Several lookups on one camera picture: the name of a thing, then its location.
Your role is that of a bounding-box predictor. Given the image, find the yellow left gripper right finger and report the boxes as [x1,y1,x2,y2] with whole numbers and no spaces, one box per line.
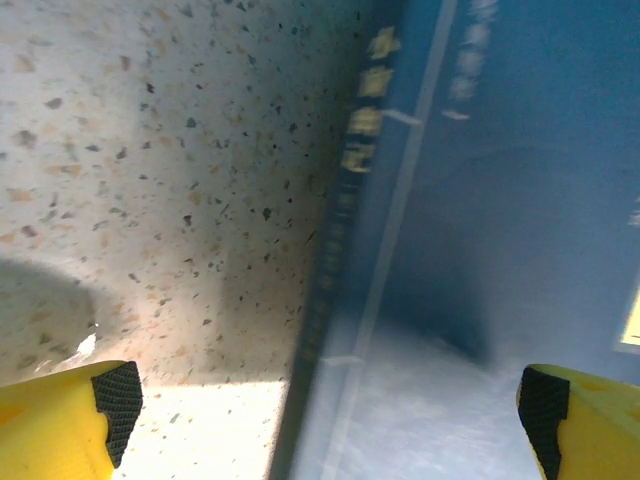
[516,363,640,480]

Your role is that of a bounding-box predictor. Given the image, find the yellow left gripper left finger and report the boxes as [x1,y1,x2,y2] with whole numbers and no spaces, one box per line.
[0,360,144,480]

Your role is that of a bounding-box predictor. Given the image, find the thin blue book yellow label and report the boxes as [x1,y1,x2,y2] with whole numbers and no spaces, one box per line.
[269,0,640,480]

